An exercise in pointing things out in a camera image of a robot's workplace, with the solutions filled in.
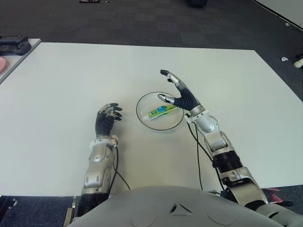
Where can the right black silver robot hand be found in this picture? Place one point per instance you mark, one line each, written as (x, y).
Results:
(188, 100)

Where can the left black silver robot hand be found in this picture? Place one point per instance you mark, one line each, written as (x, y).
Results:
(103, 123)

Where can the green white toothpaste tube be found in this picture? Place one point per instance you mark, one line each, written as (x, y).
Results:
(161, 111)

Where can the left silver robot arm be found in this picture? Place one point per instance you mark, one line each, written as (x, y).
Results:
(99, 153)

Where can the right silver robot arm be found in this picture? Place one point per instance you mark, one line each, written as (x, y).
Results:
(208, 123)

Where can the white plate with black rim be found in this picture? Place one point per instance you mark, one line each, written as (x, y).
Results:
(161, 123)

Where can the pink plate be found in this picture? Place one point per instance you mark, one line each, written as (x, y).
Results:
(2, 65)

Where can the white side table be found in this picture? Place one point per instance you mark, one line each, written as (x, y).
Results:
(33, 43)

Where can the grey robot torso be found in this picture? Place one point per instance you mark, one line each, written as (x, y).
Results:
(165, 208)

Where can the dark game controller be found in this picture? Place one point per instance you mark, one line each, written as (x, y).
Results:
(11, 39)
(14, 49)

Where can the white sneaker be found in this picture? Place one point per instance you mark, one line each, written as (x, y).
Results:
(298, 63)

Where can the colourful flat floor item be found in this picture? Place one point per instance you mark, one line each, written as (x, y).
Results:
(90, 1)

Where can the white background table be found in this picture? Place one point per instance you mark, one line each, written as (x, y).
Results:
(290, 9)

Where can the metal robot stand rail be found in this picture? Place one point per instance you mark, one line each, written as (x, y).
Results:
(69, 212)

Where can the metal table frame part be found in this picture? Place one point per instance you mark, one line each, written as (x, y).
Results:
(8, 204)

